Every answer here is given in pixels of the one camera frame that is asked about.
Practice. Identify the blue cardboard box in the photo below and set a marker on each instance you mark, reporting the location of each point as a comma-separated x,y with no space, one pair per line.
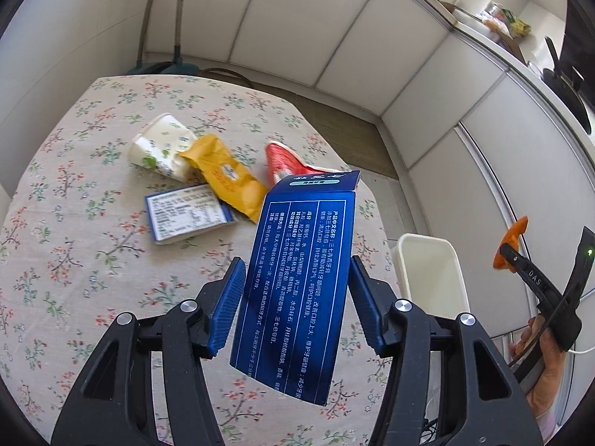
297,288

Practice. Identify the colourful snack packets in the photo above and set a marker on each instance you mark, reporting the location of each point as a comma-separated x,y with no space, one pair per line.
506,18

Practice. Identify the black frying pan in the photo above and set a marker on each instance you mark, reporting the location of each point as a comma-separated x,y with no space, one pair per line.
565,83

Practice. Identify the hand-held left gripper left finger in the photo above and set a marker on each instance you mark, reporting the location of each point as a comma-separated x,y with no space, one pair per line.
227,306

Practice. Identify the small white label box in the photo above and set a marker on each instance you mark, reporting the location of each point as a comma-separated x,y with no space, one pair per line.
186,213

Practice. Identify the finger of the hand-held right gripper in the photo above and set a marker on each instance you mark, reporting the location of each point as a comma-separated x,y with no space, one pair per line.
513,255

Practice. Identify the large orange peel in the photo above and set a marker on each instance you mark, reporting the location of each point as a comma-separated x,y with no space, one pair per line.
513,230

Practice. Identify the teal mop base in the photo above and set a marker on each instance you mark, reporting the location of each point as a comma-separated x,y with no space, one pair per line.
158,68

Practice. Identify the white plastic bin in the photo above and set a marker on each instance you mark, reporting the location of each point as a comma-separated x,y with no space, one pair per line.
427,278

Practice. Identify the red and white snack bag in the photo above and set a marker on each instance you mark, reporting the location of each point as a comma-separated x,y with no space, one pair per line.
281,162

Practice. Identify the white paper cup green print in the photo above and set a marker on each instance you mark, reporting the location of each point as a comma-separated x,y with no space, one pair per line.
158,148

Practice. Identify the white kitchen cabinets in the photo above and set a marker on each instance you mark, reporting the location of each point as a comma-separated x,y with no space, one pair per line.
372,55

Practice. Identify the yellow snack wrapper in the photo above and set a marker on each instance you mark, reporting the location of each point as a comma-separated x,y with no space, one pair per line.
223,172

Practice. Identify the person's right hand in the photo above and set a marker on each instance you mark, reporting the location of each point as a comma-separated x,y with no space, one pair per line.
551,371

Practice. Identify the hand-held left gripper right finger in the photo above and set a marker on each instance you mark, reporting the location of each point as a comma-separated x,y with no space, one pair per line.
367,306

